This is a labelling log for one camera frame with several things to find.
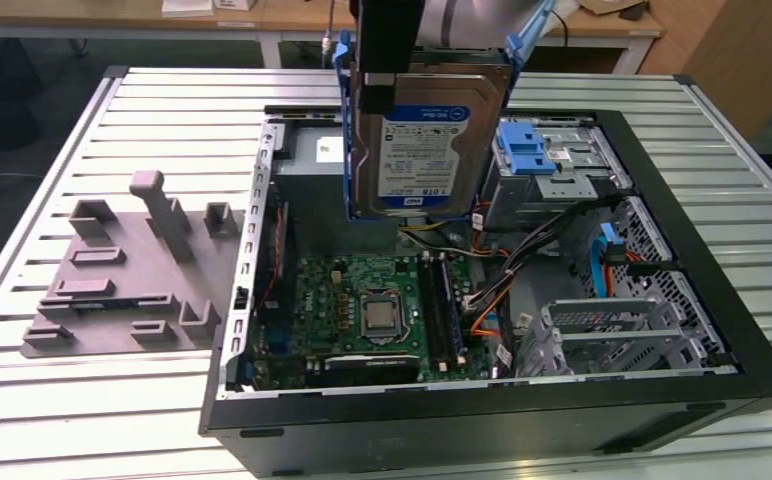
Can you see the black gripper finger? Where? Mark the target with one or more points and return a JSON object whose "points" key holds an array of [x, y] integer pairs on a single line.
{"points": [[389, 40]]}

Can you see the hard disk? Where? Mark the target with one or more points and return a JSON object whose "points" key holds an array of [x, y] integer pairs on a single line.
{"points": [[426, 150]]}

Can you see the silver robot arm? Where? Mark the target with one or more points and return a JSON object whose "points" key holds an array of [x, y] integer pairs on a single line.
{"points": [[466, 25]]}

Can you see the metal disk bay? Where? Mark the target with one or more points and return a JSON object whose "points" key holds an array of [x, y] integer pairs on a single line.
{"points": [[626, 335]]}

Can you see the small white box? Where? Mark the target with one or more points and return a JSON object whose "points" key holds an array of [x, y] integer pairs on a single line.
{"points": [[235, 4]]}

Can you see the blue plastic drive latch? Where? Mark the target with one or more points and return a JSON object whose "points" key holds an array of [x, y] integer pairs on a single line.
{"points": [[526, 150]]}

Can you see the white paper box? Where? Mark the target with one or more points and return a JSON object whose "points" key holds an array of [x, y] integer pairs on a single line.
{"points": [[186, 7]]}

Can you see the brown cardboard piece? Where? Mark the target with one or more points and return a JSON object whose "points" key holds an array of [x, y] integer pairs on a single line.
{"points": [[609, 7]]}

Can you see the wooden desk white legs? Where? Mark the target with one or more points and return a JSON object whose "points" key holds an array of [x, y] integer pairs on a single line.
{"points": [[159, 22]]}

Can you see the grey power supply unit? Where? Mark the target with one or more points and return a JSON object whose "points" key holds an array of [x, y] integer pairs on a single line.
{"points": [[313, 215]]}

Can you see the metal optical drive cage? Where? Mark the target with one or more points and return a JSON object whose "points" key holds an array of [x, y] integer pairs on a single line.
{"points": [[560, 192]]}

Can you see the green motherboard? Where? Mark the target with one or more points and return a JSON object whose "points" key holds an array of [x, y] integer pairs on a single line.
{"points": [[333, 280]]}

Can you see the CPU socket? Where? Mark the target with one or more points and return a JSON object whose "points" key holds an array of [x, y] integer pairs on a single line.
{"points": [[373, 296]]}

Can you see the wooden cabinet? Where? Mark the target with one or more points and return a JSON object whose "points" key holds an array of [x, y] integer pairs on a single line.
{"points": [[746, 60]]}

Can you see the black RAM slot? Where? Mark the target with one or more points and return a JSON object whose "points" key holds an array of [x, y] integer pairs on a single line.
{"points": [[430, 310]]}

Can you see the silver CPU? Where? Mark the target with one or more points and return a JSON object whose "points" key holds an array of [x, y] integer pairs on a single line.
{"points": [[381, 316]]}

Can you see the grey parts rack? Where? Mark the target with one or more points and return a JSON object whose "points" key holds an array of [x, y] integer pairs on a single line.
{"points": [[126, 280]]}

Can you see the black graphics card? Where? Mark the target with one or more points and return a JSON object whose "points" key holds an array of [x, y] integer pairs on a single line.
{"points": [[373, 367]]}

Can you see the RAM stick with blue label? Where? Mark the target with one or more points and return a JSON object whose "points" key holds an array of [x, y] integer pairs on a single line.
{"points": [[102, 305]]}

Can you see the black PC case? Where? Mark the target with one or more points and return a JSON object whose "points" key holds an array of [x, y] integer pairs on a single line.
{"points": [[426, 430]]}

